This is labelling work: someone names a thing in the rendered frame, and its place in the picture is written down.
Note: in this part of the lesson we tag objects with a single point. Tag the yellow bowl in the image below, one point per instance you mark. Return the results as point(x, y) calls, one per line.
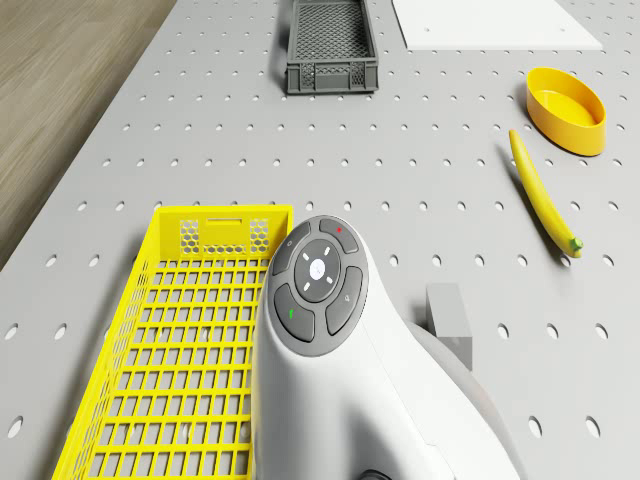
point(565, 130)

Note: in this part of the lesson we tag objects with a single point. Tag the yellow basket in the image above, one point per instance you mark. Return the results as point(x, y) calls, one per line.
point(170, 232)

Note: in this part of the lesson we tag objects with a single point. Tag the white board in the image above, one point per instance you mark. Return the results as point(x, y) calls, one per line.
point(495, 25)

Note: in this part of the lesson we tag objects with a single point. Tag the banana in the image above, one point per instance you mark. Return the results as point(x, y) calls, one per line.
point(537, 195)

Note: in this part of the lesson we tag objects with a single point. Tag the grey cube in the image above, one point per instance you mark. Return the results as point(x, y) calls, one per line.
point(447, 310)

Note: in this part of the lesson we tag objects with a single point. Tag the dark grey basket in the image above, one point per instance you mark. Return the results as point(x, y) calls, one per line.
point(330, 75)

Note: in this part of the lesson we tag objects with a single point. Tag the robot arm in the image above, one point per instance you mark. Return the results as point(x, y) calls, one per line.
point(350, 400)

